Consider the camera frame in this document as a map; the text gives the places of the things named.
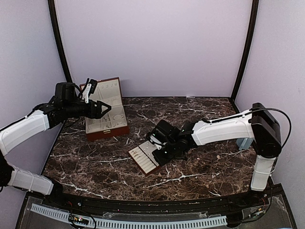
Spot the right black frame post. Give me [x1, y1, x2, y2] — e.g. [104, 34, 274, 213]
[230, 0, 259, 103]

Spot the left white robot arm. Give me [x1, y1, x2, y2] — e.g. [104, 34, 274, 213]
[0, 79, 112, 208]

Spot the wooden jewelry box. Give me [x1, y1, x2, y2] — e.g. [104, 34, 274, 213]
[85, 77, 130, 141]

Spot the left black frame post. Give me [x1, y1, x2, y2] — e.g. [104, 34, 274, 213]
[47, 0, 73, 83]

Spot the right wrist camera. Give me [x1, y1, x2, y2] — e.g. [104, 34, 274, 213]
[146, 133, 163, 150]

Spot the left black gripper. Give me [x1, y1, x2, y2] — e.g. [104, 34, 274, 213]
[63, 99, 111, 119]

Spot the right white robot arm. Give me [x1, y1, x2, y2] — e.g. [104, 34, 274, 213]
[146, 103, 287, 207]

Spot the light blue plastic cup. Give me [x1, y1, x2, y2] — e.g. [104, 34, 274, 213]
[236, 138, 254, 151]

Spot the white slotted cable duct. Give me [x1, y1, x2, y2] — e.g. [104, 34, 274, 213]
[30, 204, 227, 229]

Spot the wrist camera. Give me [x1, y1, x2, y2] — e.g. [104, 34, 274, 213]
[81, 78, 98, 104]
[146, 133, 163, 150]

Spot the black front rail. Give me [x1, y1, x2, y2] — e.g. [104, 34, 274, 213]
[27, 184, 284, 216]

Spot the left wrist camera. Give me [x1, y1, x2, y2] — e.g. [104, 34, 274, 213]
[81, 78, 98, 104]

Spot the black frame post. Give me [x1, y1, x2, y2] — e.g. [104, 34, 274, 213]
[230, 0, 259, 103]
[47, 0, 73, 83]

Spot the beige jewelry tray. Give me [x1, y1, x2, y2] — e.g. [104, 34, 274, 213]
[128, 141, 160, 176]

